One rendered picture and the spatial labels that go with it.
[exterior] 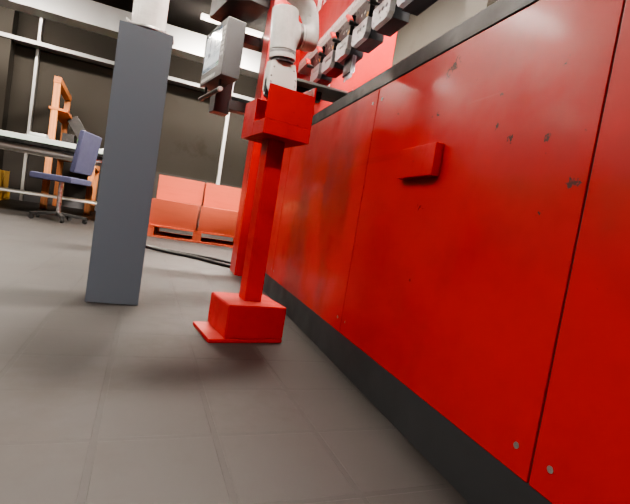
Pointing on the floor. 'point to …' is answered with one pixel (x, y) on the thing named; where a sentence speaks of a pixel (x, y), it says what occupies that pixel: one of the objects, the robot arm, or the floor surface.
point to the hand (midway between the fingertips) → (278, 112)
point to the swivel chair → (89, 147)
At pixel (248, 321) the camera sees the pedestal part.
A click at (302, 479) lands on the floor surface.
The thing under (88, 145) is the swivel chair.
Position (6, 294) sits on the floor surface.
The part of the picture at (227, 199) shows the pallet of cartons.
